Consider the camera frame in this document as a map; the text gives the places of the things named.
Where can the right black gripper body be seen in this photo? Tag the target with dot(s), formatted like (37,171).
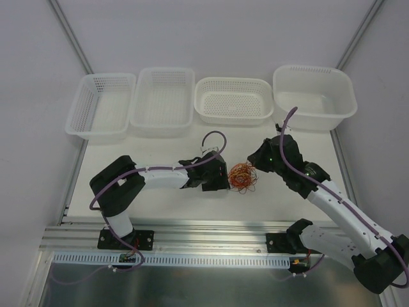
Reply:
(259,157)

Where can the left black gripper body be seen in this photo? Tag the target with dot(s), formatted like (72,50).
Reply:
(220,174)

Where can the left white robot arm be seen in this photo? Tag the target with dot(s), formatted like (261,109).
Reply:
(118,185)

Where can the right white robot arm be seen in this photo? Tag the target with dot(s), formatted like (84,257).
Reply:
(375,256)

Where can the far-right white plastic tub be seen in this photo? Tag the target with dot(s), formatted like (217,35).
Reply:
(323,96)

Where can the far-left white perforated basket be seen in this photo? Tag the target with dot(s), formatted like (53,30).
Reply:
(100,110)

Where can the aluminium mounting rail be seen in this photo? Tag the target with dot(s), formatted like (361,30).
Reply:
(170,236)

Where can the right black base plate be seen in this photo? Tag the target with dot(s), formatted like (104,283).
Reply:
(276,243)

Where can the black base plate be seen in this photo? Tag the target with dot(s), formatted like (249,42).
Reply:
(276,243)
(140,239)

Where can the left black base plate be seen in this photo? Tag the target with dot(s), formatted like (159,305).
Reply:
(140,239)

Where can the white slotted cable duct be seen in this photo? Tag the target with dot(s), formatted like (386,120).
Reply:
(169,260)

